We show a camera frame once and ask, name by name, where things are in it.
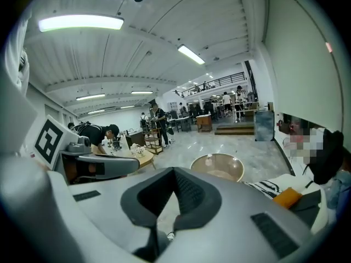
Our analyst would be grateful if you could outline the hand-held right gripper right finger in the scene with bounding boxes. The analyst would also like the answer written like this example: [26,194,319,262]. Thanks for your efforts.
[164,167,313,263]

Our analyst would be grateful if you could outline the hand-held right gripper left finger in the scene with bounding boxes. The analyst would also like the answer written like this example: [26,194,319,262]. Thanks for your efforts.
[46,167,176,263]

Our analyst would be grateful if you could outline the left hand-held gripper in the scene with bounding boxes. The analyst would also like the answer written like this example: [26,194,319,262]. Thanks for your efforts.
[33,115,140,186]

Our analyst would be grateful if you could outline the round glass side table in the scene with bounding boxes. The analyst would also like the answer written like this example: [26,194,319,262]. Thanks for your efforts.
[190,152,245,183]

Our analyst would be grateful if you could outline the white flower arrangement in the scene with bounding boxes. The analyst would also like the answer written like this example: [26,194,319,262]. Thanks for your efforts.
[128,143,146,158]

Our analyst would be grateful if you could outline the light wooden side table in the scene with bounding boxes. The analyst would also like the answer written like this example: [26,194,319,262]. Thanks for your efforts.
[93,145,157,175]

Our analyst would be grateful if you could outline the dark wooden cabinet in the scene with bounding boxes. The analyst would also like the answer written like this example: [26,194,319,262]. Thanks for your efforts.
[124,131,146,150]

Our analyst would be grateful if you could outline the black white zigzag blanket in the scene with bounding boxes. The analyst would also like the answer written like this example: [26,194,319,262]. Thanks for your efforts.
[244,180,280,199]

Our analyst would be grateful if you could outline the wooden open rack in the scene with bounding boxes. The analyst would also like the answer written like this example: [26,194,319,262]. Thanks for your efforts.
[144,127,165,156]

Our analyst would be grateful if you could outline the orange cushion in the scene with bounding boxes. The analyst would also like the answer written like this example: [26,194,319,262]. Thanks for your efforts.
[272,187,303,210]

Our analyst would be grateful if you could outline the wooden steps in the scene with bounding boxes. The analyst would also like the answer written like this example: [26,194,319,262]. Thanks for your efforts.
[214,122,255,136]

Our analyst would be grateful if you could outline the black cushion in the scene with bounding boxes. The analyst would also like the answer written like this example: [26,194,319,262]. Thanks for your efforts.
[290,190,321,228]

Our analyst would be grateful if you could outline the grey-blue panel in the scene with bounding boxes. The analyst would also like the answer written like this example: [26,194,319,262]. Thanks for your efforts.
[254,110,275,142]

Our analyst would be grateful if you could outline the brown wooden desk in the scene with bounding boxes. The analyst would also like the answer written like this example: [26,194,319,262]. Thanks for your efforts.
[196,113,213,133]

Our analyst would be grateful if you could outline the brown handbag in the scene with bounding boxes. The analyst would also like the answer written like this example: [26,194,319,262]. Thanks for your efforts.
[279,113,301,135]

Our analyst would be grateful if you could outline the black mezzanine railing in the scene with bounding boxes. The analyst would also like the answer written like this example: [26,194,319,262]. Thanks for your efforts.
[175,72,246,98]

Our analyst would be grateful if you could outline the large ceiling lamp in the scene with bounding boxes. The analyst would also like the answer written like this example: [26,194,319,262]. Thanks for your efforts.
[37,14,124,33]

